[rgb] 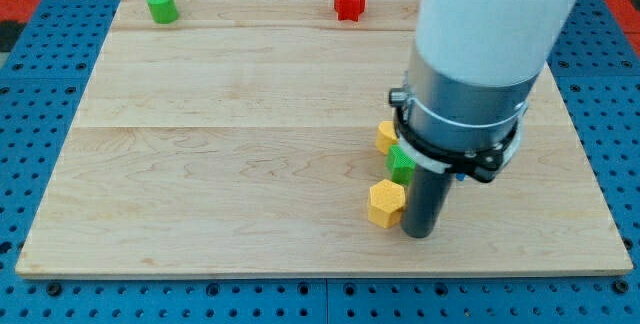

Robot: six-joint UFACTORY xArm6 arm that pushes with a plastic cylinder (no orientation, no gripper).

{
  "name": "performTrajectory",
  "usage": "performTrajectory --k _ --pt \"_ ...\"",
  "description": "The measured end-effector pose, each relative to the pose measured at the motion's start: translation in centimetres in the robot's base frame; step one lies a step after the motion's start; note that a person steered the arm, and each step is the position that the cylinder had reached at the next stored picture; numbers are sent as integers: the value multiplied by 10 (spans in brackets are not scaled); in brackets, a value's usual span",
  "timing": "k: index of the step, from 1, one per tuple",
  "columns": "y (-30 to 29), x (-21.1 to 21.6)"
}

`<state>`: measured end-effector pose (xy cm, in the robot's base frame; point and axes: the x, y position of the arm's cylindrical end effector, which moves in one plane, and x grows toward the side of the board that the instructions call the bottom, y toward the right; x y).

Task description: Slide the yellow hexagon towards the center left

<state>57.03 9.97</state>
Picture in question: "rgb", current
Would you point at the green cube block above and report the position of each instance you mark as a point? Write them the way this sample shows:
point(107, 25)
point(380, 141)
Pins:
point(400, 166)

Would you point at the wooden board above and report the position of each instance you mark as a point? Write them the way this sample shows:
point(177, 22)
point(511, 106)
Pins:
point(238, 142)

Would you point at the green cylinder block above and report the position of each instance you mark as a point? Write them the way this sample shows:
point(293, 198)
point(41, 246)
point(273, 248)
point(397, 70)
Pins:
point(163, 11)

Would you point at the yellow block behind arm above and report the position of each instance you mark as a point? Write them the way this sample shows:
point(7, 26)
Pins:
point(385, 136)

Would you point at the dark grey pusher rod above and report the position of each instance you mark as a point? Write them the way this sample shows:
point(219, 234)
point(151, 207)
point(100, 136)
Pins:
point(425, 197)

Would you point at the silver cylinder flange with clamp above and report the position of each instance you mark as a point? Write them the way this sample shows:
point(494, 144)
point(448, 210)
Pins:
point(448, 126)

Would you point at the red star block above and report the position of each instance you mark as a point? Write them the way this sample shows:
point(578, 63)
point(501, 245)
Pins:
point(349, 9)

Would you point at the yellow hexagon block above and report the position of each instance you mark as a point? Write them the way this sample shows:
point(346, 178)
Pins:
point(386, 203)

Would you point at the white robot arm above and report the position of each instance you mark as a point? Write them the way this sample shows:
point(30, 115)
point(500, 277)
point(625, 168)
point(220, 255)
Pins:
point(489, 42)

